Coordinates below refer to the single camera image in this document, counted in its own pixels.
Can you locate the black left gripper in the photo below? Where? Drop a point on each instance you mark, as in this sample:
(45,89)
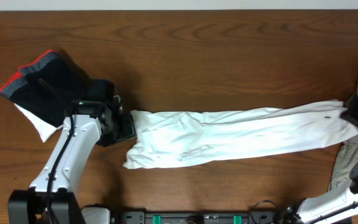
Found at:
(128,129)

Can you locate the white Puma t-shirt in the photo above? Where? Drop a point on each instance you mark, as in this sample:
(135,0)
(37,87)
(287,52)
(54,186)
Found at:
(172,139)

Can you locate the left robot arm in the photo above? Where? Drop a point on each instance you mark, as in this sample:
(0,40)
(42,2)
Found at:
(51,197)

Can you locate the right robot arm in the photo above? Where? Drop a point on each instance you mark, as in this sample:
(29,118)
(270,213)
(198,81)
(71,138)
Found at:
(335,205)

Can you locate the folded white garment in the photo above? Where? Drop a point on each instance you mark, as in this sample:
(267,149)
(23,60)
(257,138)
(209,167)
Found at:
(44,129)

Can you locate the folded black garment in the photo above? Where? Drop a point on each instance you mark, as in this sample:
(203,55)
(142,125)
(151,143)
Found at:
(47,88)

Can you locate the folded red garment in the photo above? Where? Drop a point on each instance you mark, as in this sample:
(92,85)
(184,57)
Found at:
(19,74)

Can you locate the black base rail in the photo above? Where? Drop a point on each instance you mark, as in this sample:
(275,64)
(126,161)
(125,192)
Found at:
(263,212)

